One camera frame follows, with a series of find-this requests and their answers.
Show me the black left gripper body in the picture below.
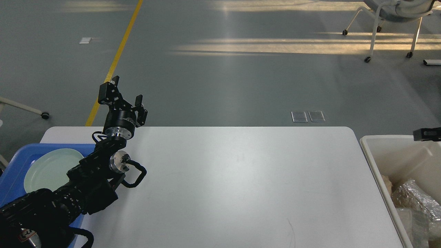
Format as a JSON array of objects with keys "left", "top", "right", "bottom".
[{"left": 103, "top": 105, "right": 148, "bottom": 140}]

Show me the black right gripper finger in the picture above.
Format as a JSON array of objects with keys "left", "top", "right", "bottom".
[{"left": 413, "top": 127, "right": 441, "bottom": 142}]

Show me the aluminium foil tray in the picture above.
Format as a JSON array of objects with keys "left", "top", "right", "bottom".
[
  {"left": 391, "top": 178, "right": 440, "bottom": 241},
  {"left": 396, "top": 208, "right": 429, "bottom": 248}
]

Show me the light green plate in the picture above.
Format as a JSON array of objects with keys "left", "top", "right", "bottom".
[{"left": 23, "top": 148, "right": 84, "bottom": 193}]

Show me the brown paper bag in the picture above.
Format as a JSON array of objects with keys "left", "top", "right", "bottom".
[{"left": 381, "top": 175, "right": 393, "bottom": 196}]

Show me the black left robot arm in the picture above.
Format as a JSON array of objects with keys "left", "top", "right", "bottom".
[{"left": 1, "top": 75, "right": 148, "bottom": 248}]

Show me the white plastic bin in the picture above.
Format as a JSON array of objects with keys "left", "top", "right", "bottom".
[{"left": 360, "top": 135, "right": 441, "bottom": 248}]

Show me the white chair at left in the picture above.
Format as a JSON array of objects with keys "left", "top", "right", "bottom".
[{"left": 0, "top": 97, "right": 50, "bottom": 171}]

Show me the white bar on floor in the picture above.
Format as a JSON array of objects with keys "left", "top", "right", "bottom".
[{"left": 423, "top": 59, "right": 441, "bottom": 66}]

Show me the blue plastic tray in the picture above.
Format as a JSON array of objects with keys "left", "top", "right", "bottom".
[{"left": 1, "top": 143, "right": 102, "bottom": 248}]

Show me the white office chair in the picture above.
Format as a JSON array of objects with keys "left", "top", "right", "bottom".
[{"left": 342, "top": 0, "right": 435, "bottom": 63}]

